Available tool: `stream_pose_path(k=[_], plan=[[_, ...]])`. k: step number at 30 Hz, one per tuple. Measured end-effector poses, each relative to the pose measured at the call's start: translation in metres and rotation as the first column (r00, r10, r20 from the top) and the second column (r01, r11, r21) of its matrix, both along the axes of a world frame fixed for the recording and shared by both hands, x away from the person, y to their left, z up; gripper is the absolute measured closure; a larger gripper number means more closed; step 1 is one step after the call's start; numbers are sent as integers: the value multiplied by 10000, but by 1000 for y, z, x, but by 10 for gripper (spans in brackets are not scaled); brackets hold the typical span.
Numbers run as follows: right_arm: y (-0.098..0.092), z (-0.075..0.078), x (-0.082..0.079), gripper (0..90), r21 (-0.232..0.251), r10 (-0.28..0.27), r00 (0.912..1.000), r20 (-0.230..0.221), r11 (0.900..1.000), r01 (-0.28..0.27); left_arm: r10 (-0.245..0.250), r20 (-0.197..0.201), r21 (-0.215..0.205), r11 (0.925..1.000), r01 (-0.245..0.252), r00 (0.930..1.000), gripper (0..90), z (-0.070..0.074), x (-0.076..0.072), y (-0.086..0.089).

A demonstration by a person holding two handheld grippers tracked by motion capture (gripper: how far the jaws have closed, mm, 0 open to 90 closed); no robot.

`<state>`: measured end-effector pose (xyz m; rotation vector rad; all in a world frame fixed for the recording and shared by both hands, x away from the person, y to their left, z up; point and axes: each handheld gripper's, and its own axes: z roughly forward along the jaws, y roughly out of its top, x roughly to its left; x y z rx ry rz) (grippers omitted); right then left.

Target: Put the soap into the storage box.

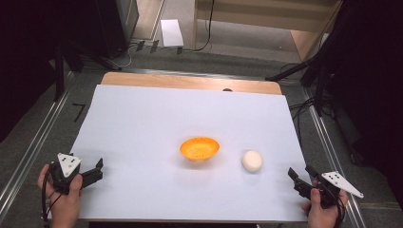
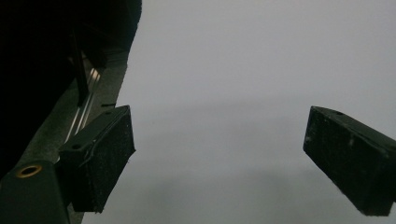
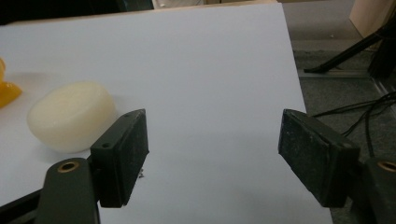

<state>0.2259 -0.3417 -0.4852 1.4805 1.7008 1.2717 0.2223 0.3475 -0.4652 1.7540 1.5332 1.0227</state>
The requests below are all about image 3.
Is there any light wooden board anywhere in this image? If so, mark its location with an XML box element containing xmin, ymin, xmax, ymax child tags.
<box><xmin>348</xmin><ymin>0</ymin><xmax>396</xmax><ymax>39</ymax></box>

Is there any black stand leg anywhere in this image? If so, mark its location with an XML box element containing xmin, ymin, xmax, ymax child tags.
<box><xmin>303</xmin><ymin>6</ymin><xmax>396</xmax><ymax>79</ymax></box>

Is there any orange plastic toy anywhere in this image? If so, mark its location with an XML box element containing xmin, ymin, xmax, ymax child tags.
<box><xmin>0</xmin><ymin>57</ymin><xmax>23</xmax><ymax>109</ymax></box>

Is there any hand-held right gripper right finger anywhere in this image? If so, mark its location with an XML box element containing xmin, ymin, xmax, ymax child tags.
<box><xmin>277</xmin><ymin>108</ymin><xmax>361</xmax><ymax>208</ymax></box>

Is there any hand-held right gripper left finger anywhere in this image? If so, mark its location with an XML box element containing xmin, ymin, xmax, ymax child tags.
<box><xmin>90</xmin><ymin>108</ymin><xmax>150</xmax><ymax>208</ymax></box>

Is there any black cable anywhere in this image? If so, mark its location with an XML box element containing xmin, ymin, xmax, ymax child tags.
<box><xmin>312</xmin><ymin>91</ymin><xmax>396</xmax><ymax>158</ymax></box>

